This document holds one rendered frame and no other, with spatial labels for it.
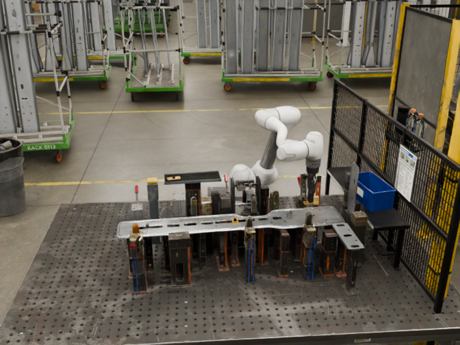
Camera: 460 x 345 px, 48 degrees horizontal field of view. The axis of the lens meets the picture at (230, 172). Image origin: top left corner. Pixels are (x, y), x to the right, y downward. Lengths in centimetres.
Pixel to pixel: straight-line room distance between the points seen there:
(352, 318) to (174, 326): 96
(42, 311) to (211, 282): 96
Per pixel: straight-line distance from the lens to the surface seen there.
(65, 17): 1076
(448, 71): 473
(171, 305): 299
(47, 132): 714
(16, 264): 492
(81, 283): 326
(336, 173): 381
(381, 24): 1109
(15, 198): 569
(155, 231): 309
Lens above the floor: 254
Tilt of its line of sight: 24 degrees down
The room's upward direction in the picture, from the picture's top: straight up
